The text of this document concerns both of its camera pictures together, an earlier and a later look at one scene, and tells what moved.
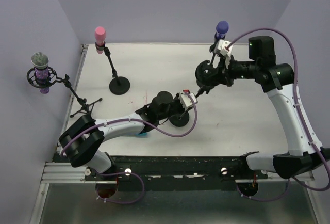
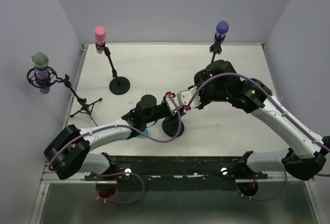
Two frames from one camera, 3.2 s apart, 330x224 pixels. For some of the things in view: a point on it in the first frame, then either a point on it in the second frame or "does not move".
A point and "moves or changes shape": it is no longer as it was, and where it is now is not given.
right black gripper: [225, 76] -> [203, 102]
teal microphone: [144, 134] does not move
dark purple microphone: [221, 28] does not move
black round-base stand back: [207, 75] moves or changes shape
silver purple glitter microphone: [39, 61] does not move
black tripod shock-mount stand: [53, 79] does not move
